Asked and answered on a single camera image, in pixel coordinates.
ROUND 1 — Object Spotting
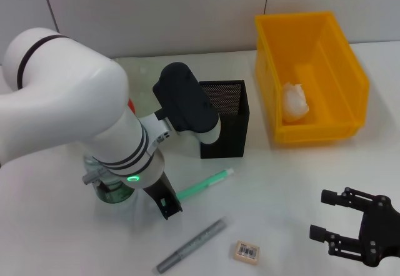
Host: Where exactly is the mint green pen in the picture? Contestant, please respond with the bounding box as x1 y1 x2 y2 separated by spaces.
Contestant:
176 168 235 200

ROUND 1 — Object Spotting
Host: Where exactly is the yellow plastic bin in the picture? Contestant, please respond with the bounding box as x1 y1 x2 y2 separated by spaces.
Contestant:
253 10 371 145

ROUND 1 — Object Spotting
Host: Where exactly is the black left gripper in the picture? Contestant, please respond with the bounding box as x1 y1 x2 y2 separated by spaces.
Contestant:
142 174 183 220

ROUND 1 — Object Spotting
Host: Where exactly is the pale green glass fruit plate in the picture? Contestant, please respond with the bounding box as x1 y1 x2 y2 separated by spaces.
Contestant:
114 57 188 116

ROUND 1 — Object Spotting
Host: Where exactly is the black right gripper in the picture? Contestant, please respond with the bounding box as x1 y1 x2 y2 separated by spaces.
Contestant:
309 187 400 268

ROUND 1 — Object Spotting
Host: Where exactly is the beige eraser with barcode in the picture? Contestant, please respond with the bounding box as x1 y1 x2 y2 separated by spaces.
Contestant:
232 240 261 266

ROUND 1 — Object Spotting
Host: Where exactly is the clear green-label water bottle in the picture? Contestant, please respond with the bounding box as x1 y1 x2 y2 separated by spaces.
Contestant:
82 155 134 204

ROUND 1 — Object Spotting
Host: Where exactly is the white paper ball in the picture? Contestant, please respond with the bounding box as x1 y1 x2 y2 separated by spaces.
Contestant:
282 81 311 122

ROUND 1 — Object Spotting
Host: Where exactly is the silver grey marker pen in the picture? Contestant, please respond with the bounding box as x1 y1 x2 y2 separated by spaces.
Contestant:
156 219 228 274

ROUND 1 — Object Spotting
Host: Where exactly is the black mesh pen holder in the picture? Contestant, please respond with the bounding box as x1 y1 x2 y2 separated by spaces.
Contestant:
199 80 252 160

